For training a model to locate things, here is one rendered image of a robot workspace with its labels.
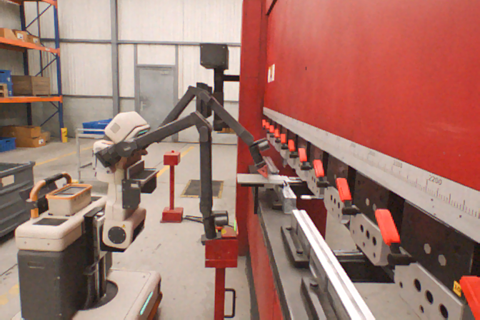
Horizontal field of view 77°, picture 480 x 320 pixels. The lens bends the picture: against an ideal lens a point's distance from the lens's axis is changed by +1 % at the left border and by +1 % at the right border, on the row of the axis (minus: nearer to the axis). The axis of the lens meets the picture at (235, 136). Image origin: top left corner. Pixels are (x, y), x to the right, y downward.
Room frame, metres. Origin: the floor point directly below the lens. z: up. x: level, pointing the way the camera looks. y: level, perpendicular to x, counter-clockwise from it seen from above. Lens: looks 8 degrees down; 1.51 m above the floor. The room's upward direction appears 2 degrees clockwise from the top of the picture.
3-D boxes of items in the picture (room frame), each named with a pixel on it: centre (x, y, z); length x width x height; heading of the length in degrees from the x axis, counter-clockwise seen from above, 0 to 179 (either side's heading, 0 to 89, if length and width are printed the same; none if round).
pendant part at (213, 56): (3.05, 0.22, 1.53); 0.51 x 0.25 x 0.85; 178
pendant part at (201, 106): (3.00, 0.31, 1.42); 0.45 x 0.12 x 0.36; 178
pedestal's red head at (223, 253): (1.48, 0.06, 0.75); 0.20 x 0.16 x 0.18; 4
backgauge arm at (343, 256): (1.22, -0.70, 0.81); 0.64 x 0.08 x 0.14; 92
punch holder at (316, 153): (1.03, -0.32, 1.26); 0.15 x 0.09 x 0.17; 2
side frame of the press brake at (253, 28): (2.78, -0.44, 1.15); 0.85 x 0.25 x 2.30; 92
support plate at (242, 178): (1.80, -0.15, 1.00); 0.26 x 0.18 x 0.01; 92
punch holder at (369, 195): (0.63, -0.33, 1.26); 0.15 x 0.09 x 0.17; 2
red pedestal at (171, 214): (3.43, 0.72, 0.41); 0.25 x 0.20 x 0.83; 92
